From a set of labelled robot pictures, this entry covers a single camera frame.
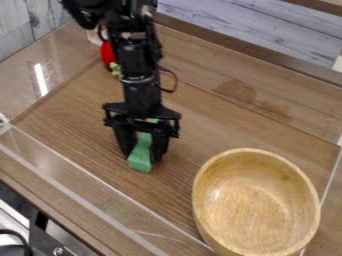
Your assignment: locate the black cable lower left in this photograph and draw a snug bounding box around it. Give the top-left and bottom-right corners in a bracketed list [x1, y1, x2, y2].
[0, 229, 32, 256]

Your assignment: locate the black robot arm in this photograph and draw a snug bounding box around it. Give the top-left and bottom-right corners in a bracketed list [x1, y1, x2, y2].
[59, 0, 181, 164]

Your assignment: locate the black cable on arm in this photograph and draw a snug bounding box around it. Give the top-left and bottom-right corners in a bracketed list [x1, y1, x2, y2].
[153, 66, 179, 94]

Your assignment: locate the black metal table frame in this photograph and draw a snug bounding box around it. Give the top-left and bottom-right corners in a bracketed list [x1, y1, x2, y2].
[28, 211, 77, 256]

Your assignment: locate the clear acrylic tray enclosure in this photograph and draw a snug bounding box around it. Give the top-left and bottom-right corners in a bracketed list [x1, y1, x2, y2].
[0, 16, 342, 256]

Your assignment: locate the green rectangular block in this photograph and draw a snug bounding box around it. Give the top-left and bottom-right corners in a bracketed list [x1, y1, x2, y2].
[125, 117, 160, 174]

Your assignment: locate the brown wooden bowl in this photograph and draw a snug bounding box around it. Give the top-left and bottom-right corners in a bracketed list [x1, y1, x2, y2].
[192, 148, 320, 256]

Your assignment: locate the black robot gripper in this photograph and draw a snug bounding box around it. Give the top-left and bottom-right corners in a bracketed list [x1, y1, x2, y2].
[103, 78, 181, 163]

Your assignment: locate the red toy strawberry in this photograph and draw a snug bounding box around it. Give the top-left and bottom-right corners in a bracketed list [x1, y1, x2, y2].
[100, 42, 120, 76]

